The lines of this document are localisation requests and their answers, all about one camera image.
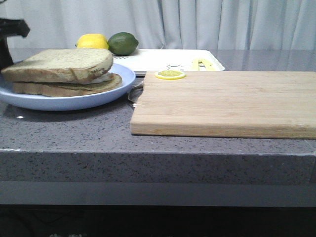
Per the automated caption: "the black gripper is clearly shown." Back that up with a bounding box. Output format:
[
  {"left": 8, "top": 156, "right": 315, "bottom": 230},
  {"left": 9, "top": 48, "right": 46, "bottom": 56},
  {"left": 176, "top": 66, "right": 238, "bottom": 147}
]
[{"left": 0, "top": 18, "right": 30, "bottom": 70}]

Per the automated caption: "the light blue round plate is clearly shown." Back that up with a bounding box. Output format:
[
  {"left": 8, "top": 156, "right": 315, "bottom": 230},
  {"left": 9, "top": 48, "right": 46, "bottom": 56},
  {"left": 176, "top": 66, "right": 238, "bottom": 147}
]
[{"left": 0, "top": 63, "right": 136, "bottom": 111}]

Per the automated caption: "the bread slice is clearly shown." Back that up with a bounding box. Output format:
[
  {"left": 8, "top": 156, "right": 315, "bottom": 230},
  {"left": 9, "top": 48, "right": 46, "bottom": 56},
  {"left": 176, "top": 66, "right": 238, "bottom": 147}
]
[
  {"left": 12, "top": 73, "right": 122, "bottom": 97},
  {"left": 1, "top": 48, "right": 113, "bottom": 84}
]

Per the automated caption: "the fried egg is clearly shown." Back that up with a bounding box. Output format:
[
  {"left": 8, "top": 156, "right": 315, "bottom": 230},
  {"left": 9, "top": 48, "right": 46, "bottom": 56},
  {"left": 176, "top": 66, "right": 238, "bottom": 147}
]
[{"left": 90, "top": 73, "right": 114, "bottom": 84}]

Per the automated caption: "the white rectangular tray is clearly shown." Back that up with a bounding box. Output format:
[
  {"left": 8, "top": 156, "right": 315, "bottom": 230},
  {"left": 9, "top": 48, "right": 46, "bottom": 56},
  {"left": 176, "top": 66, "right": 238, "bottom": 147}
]
[{"left": 114, "top": 49, "right": 225, "bottom": 76}]

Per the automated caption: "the yellow lemon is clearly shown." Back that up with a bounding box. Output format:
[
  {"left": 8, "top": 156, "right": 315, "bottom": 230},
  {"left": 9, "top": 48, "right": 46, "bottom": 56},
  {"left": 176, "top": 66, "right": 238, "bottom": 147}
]
[{"left": 75, "top": 33, "right": 109, "bottom": 49}]

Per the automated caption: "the green lime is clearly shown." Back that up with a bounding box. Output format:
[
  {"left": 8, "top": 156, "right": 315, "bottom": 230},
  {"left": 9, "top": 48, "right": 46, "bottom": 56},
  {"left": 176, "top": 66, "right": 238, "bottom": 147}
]
[{"left": 108, "top": 32, "right": 139, "bottom": 56}]

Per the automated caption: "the white curtain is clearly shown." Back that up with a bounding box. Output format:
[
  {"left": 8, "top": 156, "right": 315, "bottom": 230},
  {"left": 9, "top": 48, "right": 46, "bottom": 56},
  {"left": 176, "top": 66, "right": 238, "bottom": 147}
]
[{"left": 0, "top": 0, "right": 316, "bottom": 50}]

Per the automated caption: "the lemon slice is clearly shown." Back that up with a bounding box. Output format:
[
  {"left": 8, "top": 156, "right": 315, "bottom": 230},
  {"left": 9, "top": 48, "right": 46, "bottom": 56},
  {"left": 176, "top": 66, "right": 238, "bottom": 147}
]
[{"left": 155, "top": 70, "right": 186, "bottom": 80}]

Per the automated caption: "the yellow plastic fork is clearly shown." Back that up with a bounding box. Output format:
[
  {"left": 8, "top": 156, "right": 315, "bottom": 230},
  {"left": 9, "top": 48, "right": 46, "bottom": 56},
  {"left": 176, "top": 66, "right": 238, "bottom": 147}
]
[{"left": 191, "top": 58, "right": 199, "bottom": 71}]

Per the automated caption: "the yellow plastic knife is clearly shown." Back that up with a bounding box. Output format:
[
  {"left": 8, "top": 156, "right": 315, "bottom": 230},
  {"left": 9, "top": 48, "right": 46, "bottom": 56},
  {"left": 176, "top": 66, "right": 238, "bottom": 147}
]
[{"left": 198, "top": 58, "right": 215, "bottom": 71}]

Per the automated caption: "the wooden cutting board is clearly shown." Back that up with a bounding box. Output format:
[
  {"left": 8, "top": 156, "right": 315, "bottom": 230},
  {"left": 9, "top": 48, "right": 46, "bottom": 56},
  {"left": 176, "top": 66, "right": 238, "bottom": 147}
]
[{"left": 130, "top": 71, "right": 316, "bottom": 139}]

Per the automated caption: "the metal cutting board handle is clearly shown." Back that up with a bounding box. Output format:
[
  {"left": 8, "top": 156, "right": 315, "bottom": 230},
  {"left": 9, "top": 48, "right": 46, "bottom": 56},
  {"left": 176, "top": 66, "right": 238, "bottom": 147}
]
[{"left": 127, "top": 82, "right": 144, "bottom": 108}]

